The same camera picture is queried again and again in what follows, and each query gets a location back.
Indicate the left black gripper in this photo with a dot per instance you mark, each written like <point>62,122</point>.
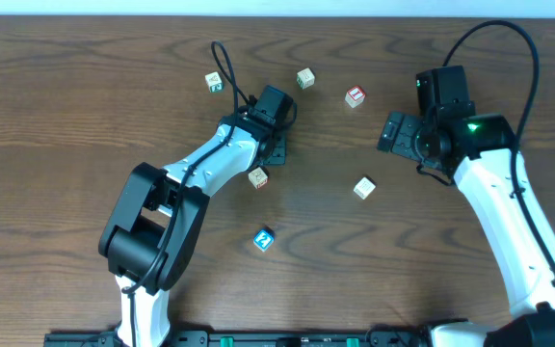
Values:
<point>277,150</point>

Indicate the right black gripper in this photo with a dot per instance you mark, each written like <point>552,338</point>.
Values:
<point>400,135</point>

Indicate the red letter I block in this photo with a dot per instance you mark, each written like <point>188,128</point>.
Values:
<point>355,96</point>

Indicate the blue number 2 block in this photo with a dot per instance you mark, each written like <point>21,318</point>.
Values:
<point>263,239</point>

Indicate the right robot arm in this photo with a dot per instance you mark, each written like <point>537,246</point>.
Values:
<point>474,151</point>

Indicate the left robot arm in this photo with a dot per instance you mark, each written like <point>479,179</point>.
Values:
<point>152,232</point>

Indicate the green-sided wooden block right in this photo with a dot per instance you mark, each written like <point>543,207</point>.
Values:
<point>305,78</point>

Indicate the green-sided wooden block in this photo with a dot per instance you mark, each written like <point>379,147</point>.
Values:
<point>305,78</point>
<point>214,82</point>

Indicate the green-sided wooden block left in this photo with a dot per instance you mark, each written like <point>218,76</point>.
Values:
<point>214,82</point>

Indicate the plain letter B wooden block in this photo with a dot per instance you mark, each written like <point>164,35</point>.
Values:
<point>364,188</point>

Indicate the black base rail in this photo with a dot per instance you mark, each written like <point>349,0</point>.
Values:
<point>380,338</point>

